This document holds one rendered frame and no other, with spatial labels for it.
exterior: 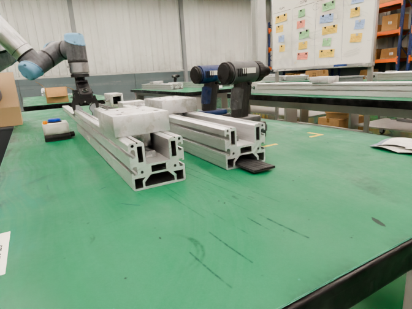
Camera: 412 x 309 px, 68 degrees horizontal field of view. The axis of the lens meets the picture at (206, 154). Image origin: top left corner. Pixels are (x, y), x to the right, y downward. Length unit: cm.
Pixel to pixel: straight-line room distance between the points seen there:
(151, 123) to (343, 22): 338
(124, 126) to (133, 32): 1238
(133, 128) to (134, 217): 21
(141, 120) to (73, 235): 26
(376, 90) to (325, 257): 182
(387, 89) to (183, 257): 185
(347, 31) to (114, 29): 1009
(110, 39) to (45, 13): 219
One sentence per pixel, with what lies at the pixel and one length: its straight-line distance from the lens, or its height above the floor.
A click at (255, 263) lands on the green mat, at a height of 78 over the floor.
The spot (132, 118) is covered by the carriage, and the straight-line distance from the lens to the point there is 59.
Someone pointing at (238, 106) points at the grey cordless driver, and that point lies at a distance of 85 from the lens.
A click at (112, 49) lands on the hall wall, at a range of 1268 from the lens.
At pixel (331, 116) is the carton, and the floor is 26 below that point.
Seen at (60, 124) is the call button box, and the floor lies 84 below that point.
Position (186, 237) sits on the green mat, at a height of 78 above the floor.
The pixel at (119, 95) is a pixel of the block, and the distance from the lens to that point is 229.
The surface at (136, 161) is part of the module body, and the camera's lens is 54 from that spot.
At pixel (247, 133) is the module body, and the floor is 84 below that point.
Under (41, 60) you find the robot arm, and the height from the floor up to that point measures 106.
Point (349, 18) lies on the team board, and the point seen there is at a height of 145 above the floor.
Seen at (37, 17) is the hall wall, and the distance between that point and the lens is 1245.
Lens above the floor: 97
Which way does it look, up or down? 15 degrees down
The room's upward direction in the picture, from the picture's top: 3 degrees counter-clockwise
